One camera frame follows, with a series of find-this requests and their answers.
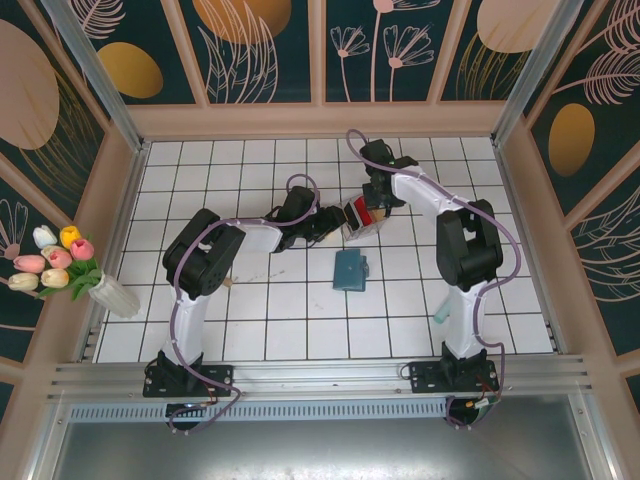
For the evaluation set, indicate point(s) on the clear acrylic card box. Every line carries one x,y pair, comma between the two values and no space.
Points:
362,232

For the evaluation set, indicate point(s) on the teal leather card holder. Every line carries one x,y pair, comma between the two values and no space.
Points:
350,272

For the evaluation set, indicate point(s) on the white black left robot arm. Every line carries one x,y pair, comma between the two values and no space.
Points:
200,260

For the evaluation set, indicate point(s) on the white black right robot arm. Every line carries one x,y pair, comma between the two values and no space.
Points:
465,250

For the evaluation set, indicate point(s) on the black credit card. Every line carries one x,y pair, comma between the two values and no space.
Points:
351,217

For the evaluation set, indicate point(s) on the red credit card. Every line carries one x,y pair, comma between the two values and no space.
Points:
363,215

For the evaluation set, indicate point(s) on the tan credit card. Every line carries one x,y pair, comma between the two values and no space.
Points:
380,216

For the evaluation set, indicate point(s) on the small tan cardboard piece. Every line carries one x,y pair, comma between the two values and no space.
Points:
228,282

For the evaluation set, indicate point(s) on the teal plastic comb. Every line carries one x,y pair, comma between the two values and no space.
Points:
442,312

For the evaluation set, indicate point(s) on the white ribbed vase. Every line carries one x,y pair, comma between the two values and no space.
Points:
117,300

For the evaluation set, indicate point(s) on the bright pink tulip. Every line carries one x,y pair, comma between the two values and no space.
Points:
82,249

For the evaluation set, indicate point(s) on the pale pink cream tulip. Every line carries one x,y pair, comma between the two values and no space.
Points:
57,256

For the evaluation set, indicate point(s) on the cream yellow tulip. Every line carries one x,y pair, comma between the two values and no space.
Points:
55,277

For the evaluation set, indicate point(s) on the light pink tulip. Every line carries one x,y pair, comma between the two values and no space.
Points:
29,263

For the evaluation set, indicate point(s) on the cream white tulip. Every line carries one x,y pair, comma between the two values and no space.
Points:
23,281

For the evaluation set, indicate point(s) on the aluminium mounting rail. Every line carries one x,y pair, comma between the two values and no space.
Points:
320,372

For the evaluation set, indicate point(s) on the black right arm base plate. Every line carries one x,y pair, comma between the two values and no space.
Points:
425,377

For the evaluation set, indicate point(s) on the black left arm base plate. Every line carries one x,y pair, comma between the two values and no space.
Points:
220,380

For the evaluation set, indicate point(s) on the aluminium corner post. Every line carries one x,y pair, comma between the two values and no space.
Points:
100,80
535,70

